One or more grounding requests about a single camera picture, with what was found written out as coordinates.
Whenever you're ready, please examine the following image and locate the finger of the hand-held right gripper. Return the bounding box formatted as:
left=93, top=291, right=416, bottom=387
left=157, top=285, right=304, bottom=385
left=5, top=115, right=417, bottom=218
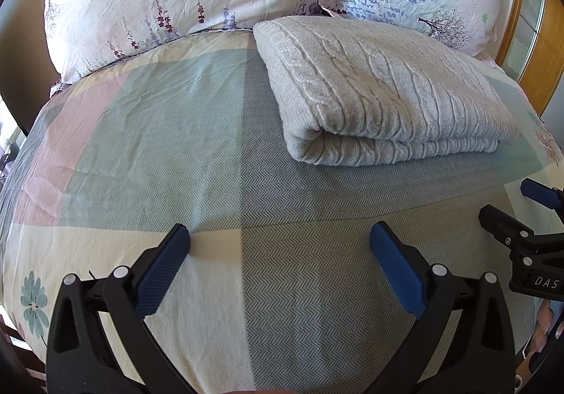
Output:
left=520, top=178, right=564, bottom=210
left=479, top=204, right=564, bottom=265

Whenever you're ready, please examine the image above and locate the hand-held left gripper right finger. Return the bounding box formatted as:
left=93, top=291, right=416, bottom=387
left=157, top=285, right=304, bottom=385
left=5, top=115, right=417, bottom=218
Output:
left=369, top=221, right=517, bottom=394

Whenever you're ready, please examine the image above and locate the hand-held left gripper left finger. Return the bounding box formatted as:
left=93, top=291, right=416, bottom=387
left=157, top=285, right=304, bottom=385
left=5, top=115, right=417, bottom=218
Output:
left=46, top=223, right=204, bottom=394

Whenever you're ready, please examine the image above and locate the person's right hand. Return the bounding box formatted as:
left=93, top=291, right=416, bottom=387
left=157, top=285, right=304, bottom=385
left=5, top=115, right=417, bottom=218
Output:
left=532, top=301, right=564, bottom=357

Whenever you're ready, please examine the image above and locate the pastel patchwork bed sheet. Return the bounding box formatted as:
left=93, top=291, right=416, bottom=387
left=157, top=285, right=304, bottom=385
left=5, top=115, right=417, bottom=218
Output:
left=0, top=19, right=564, bottom=394

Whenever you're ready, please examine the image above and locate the wooden wardrobe with glass door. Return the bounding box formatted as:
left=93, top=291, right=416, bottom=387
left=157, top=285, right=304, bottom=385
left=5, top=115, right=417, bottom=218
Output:
left=497, top=0, right=564, bottom=115

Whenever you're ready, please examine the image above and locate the folded grey cable-knit sweater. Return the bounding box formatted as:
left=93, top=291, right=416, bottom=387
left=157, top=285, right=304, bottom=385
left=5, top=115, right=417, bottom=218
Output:
left=253, top=16, right=519, bottom=168

